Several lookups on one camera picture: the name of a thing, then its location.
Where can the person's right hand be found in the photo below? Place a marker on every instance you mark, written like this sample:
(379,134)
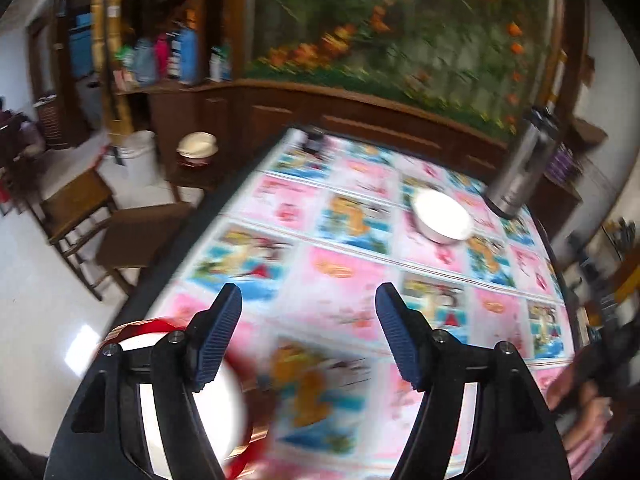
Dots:
(582,425)

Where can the wooden chair with backrest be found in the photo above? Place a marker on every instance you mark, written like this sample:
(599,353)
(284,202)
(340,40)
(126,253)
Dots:
(75,205)

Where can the pink thermos flask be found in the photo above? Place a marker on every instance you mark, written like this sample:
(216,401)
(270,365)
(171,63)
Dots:
(161,57)

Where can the dark thermos flask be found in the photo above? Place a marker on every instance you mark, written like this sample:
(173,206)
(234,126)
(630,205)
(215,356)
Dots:
(174,55)

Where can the flower painted glass panel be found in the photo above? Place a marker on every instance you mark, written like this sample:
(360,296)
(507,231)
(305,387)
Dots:
(400,35)

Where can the red-rimmed white bowl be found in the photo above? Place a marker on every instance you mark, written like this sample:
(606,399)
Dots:
(150,327)

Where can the grey-blue thermos jug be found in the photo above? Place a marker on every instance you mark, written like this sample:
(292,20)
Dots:
(144,62)

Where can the blue bottle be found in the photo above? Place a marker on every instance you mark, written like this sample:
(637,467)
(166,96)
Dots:
(226,62)

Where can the stainless steel thermos jug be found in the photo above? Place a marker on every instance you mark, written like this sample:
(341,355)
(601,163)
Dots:
(522,165)

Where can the small black device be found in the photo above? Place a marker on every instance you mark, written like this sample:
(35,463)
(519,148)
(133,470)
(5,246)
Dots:
(312,142)

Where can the blue thermos flask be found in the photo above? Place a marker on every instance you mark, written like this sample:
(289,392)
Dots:
(188,55)

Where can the white squeeze bottle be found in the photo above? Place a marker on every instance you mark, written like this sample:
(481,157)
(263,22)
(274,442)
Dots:
(215,65)

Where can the brown wooden chair seat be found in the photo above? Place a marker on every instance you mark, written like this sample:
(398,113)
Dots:
(140,235)

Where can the colourful printed tablecloth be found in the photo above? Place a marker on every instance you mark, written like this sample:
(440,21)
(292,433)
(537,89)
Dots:
(340,270)

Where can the purple bottle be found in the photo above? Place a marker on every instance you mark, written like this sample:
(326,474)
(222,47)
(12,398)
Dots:
(555,165)
(567,165)

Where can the small white bowl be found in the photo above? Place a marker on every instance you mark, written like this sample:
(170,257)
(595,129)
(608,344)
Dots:
(442,217)

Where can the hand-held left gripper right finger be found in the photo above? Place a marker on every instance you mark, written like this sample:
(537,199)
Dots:
(400,342)

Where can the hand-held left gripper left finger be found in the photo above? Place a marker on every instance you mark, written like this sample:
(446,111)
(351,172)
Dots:
(217,342)

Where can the white plastic bucket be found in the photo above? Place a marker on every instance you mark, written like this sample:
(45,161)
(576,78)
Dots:
(137,157)

